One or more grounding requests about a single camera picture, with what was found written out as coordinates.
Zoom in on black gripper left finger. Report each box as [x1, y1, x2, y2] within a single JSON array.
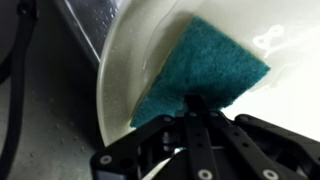
[[90, 96, 219, 180]]

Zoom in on cream pan with wooden handle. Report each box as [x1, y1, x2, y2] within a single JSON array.
[[97, 0, 320, 144]]

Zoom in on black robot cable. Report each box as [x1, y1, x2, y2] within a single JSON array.
[[0, 0, 38, 180]]

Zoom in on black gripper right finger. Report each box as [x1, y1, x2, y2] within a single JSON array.
[[209, 111, 320, 180]]

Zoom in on stainless steel sink basin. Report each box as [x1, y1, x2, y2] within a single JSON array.
[[7, 0, 109, 180]]

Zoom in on teal sponge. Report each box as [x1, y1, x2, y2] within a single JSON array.
[[130, 16, 270, 128]]

